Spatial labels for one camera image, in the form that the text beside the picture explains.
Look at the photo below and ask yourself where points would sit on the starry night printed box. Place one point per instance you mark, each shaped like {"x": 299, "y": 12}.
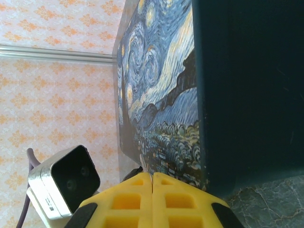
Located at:
{"x": 237, "y": 83}

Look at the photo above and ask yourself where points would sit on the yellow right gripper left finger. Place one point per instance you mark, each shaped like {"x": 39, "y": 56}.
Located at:
{"x": 128, "y": 202}

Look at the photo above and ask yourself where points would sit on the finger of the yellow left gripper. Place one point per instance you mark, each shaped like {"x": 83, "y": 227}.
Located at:
{"x": 133, "y": 174}

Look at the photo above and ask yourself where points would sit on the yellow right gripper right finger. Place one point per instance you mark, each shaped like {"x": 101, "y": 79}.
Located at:
{"x": 180, "y": 202}

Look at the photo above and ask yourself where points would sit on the silver black wrist camera box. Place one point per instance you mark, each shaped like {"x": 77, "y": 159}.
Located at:
{"x": 71, "y": 180}

